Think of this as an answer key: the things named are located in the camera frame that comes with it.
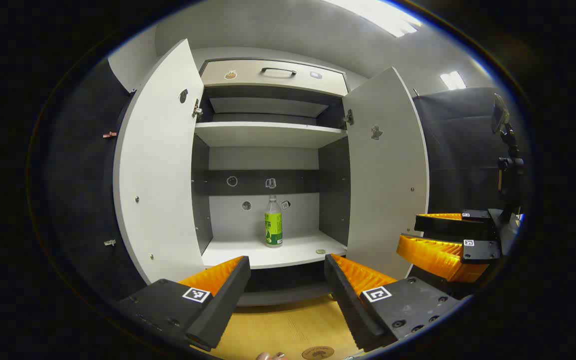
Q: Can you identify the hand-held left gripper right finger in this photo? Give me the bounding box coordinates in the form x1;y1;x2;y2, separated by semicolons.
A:
324;253;468;353

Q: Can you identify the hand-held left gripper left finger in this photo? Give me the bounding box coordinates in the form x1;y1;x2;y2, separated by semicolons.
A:
116;256;251;352

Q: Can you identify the round brown coaster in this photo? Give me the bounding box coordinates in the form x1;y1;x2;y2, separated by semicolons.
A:
302;345;335;360

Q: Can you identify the white cabinet door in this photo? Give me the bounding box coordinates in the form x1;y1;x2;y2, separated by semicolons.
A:
113;39;206;285
342;66;429;281

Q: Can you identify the green label plastic bottle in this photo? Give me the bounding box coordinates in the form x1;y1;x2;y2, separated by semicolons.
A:
264;195;283;248

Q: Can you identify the white and grey cabinet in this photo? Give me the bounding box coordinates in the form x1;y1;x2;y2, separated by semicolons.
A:
191;58;351;307

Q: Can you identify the white cabinet drawer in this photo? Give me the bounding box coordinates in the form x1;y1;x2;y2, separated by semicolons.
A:
201;59;348;97

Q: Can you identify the black backdrop cloth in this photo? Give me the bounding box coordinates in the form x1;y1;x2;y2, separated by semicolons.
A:
45;57;141;301
413;87;511;221

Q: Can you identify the small ceiling light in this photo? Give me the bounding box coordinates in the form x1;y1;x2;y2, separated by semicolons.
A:
440;71;467;91

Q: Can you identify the long ceiling light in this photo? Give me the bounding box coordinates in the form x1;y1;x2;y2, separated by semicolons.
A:
323;0;422;38

